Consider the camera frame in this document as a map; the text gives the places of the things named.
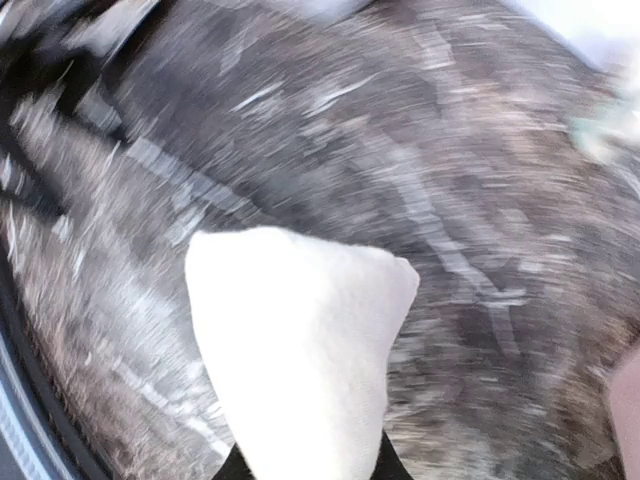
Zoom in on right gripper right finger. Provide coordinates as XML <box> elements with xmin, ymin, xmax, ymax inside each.
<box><xmin>372</xmin><ymin>433</ymin><xmax>412</xmax><ymax>480</ymax></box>

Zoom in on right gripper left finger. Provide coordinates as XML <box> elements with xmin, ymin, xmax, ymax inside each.
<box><xmin>213</xmin><ymin>444</ymin><xmax>254</xmax><ymax>480</ymax></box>

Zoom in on cream cotton boxer underwear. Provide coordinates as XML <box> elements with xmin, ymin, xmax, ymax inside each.
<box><xmin>184</xmin><ymin>226</ymin><xmax>420</xmax><ymax>479</ymax></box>

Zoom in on pink divided organizer tray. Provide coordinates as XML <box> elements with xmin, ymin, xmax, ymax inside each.
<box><xmin>608</xmin><ymin>345</ymin><xmax>639</xmax><ymax>480</ymax></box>

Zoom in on white slotted cable duct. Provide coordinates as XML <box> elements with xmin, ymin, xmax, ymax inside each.
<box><xmin>1</xmin><ymin>369</ymin><xmax>48</xmax><ymax>479</ymax></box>

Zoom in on black front table rail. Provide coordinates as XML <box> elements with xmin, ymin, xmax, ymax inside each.
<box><xmin>1</xmin><ymin>259</ymin><xmax>116</xmax><ymax>479</ymax></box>

